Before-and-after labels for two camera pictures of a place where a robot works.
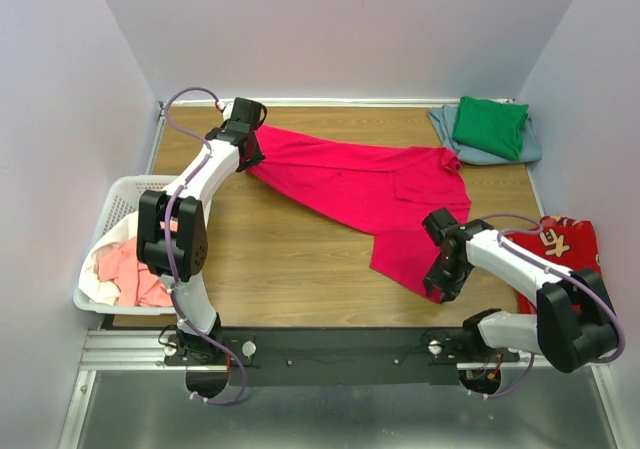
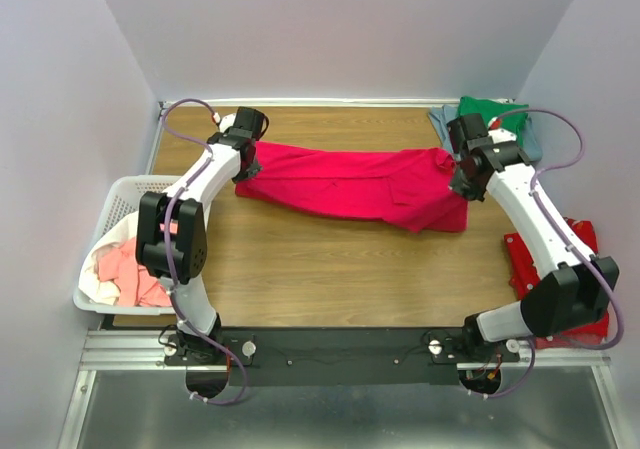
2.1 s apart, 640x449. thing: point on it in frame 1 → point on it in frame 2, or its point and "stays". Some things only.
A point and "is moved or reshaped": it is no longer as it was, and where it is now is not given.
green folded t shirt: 494,124 stays
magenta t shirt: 376,189 is moved or reshaped
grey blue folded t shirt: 444,118 stays
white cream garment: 90,284 stays
